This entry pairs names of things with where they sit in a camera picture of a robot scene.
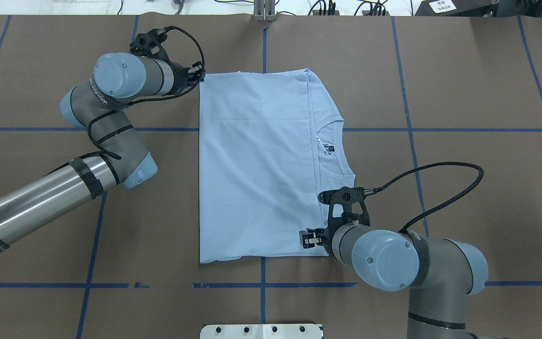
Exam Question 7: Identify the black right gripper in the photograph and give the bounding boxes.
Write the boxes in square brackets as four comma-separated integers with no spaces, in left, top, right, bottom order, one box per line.
[299,221,352,257]

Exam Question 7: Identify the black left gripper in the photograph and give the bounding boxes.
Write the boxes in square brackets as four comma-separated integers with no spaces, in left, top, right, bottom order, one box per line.
[171,64,205,95]

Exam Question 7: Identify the light blue t-shirt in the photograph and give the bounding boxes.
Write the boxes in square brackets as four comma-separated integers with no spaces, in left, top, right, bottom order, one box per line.
[199,68,356,264]

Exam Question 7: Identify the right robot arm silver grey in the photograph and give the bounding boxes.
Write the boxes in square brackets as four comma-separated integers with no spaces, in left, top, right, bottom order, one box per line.
[299,222,488,339]

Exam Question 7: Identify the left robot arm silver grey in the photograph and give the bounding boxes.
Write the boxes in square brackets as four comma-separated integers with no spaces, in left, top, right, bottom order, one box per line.
[0,52,205,254]

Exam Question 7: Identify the white shirt hang tag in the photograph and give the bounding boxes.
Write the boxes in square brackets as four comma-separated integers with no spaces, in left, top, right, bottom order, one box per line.
[316,136,335,156]

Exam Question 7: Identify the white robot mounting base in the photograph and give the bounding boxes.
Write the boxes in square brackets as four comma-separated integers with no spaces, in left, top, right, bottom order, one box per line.
[199,323,324,339]

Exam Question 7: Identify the blue tape grid lines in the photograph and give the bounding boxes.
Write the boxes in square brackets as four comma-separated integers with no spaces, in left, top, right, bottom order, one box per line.
[0,13,542,339]

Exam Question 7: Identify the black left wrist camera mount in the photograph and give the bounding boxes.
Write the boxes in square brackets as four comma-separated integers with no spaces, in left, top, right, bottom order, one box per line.
[129,28,170,62]

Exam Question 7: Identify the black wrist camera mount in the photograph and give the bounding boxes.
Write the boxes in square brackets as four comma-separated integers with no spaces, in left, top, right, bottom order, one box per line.
[129,28,170,62]
[318,187,370,233]

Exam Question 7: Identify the black camera cable left arm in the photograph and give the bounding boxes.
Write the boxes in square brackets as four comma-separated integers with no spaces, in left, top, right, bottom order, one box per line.
[87,26,206,161]

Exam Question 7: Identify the black camera cable arm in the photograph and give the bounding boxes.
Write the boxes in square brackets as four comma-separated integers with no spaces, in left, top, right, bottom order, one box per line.
[363,162,484,234]
[87,26,206,161]

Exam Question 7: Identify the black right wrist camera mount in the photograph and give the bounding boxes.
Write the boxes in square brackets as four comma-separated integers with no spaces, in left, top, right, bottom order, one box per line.
[318,187,370,233]

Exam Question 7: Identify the black camera cable right arm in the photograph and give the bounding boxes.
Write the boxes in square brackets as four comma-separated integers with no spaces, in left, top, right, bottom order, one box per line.
[363,162,484,234]

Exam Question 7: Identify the aluminium frame post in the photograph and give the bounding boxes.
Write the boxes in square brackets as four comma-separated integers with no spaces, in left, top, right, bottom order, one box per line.
[252,0,277,22]

